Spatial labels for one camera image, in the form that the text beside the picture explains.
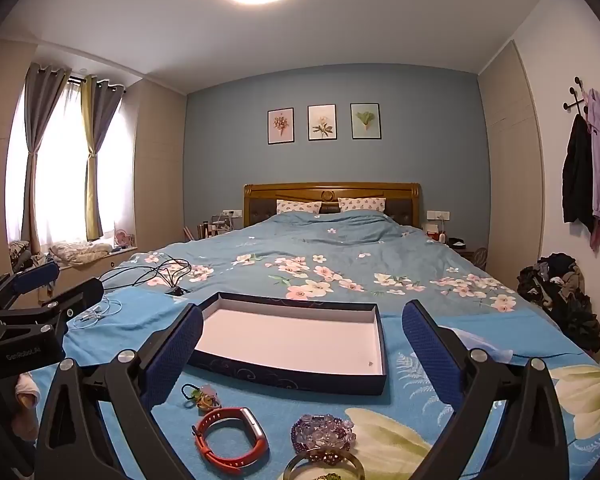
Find yellow and grey curtain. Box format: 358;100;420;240
79;75;126;242

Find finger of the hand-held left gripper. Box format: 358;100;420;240
0;261;61;311
0;277;105;333

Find black jacket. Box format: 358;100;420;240
561;114;595;233

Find beige window bench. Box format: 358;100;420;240
37;247;141;306

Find framed pink flower picture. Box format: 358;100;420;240
267;107;295;146

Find orange smartwatch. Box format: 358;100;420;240
192;406;270;462

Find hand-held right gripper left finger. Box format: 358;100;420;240
36;303;204;480

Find beige wardrobe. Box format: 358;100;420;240
478;40;545;271

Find framed white flower picture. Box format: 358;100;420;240
307;104;337;141

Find person's left hand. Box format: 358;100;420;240
14;372;42;441

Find wooden headboard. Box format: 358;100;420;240
244;182;421;228

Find dark blue cardboard box tray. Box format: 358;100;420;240
186;291;388;396

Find crumpled pale clothes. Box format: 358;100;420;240
49;241;113;266

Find group of cosmetic bottles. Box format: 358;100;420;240
182;212;233;241

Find white sheer curtain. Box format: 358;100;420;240
5;85;136;246

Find pile of dark clothes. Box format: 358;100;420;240
517;253;600;353

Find dotted white pillow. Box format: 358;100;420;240
338;197;387;213
276;199;323;215

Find framed green leaf picture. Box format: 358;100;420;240
350;103;382;140

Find blue floral duvet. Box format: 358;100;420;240
102;210;531;318

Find beige wall cabinet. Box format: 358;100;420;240
125;79;188;253

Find purple beaded bracelet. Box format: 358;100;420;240
291;412;357;453

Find amber bangle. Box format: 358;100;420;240
283;449;366;480

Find white earphone cable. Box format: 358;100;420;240
67;297;123;328

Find black wall coat rack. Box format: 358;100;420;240
562;76;588;116

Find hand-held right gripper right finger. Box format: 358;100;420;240
401;300;571;480

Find wooden nightstand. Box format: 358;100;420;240
447;236;488;271

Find yellow pendant red green cord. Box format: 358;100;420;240
181;383;222;411

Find turquoise blanket with large flowers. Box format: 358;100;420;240
30;287;600;480

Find black cables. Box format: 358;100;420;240
100;258;193;297

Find black curtain rod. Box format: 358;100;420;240
69;76;127;93

